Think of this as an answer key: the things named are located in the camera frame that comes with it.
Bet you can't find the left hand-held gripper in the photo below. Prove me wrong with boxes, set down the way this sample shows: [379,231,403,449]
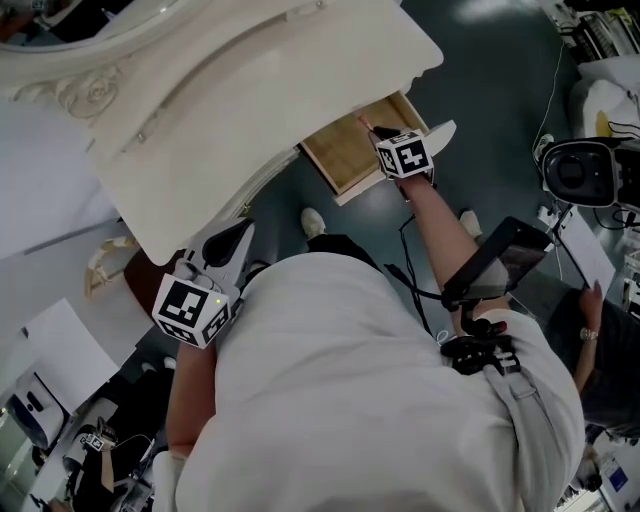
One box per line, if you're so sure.
[152,218,257,349]

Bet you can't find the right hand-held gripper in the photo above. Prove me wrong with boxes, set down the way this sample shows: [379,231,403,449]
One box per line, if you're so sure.
[367,125,436,187]

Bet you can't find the large white wooden drawer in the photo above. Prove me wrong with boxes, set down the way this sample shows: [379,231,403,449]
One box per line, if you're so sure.
[298,93,458,208]

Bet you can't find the person's left forearm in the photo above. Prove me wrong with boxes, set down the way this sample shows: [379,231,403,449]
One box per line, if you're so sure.
[164,341,221,456]

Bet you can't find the person's right forearm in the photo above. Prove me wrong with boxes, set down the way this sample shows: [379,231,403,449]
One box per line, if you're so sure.
[397,174,509,326]

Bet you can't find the white ornate dressing table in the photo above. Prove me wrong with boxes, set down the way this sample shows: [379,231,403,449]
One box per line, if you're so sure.
[0,0,446,266]

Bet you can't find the person's right white shoe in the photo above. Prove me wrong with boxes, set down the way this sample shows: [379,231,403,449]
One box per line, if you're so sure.
[300,206,327,240]

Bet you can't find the wooden chair with brown seat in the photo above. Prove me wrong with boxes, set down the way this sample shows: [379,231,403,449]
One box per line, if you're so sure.
[83,236,169,324]

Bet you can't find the person's black trousers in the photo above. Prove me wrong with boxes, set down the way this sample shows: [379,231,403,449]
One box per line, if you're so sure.
[305,233,384,274]

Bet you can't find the black monitor screen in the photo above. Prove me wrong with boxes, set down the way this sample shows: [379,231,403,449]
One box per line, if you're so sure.
[442,215,555,307]

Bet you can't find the person's white shirt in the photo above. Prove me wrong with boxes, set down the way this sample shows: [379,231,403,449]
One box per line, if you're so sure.
[152,251,587,512]

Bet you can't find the white flat board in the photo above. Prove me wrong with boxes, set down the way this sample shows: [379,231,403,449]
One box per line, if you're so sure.
[22,298,122,416]

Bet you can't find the white cabinet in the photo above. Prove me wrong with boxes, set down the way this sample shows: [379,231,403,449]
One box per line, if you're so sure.
[0,97,124,261]

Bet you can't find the white cushion with yellow patch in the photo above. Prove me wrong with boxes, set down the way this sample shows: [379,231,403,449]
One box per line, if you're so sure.
[569,55,640,146]

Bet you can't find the white paper sheet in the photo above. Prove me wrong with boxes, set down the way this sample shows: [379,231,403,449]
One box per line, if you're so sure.
[553,207,617,291]

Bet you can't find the cluttered shelving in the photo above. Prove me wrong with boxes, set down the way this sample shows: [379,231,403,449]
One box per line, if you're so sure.
[537,0,640,64]

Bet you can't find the white machine with dark face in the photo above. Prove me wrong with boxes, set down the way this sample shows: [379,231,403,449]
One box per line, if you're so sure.
[3,372,71,451]

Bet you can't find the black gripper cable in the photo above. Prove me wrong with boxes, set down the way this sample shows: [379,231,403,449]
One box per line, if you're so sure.
[383,213,454,337]

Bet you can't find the white camera unit with lens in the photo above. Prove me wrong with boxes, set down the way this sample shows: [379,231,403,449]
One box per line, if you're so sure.
[539,135,640,209]

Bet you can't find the black camera mount rig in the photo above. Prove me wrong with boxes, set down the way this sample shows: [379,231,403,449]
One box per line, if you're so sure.
[438,302,524,377]

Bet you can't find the white shoulder strap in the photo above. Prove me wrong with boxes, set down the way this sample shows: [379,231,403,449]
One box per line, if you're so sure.
[482,363,561,512]

